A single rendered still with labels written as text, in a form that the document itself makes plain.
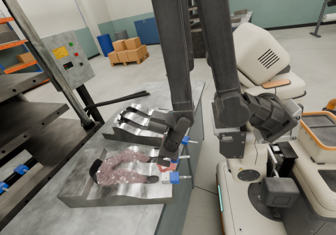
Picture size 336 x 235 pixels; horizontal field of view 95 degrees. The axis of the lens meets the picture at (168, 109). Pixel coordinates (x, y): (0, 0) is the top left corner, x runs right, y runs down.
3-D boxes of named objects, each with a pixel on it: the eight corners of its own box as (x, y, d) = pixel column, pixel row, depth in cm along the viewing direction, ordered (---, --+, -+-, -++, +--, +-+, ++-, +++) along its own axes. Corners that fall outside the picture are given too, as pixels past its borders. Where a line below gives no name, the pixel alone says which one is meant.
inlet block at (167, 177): (191, 174, 72) (190, 168, 69) (192, 185, 68) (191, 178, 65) (164, 176, 74) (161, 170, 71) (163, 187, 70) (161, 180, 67)
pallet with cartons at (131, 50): (149, 56, 580) (144, 35, 538) (139, 64, 519) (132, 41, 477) (123, 58, 624) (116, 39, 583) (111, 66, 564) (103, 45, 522)
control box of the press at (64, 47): (134, 150, 204) (76, 28, 122) (121, 171, 181) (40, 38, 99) (120, 148, 212) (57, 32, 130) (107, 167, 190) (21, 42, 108)
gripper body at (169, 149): (158, 157, 53) (163, 144, 48) (162, 136, 61) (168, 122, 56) (176, 162, 53) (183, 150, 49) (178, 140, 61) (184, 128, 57)
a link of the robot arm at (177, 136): (188, 132, 47) (189, 120, 51) (167, 125, 46) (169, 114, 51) (181, 146, 51) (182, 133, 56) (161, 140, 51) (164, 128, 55)
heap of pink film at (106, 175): (151, 154, 83) (147, 144, 78) (146, 186, 68) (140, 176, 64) (106, 158, 86) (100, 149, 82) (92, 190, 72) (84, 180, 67)
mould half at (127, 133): (182, 120, 110) (179, 104, 102) (170, 149, 91) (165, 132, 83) (124, 116, 129) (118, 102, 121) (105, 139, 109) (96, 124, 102)
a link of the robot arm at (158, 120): (192, 121, 42) (192, 104, 49) (151, 109, 41) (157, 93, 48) (178, 148, 49) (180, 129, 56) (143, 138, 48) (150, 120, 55)
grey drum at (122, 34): (132, 48, 760) (126, 29, 711) (132, 51, 711) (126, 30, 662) (120, 51, 755) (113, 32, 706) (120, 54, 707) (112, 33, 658)
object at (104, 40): (119, 52, 745) (111, 32, 696) (110, 56, 705) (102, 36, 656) (110, 53, 773) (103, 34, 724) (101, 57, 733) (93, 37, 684)
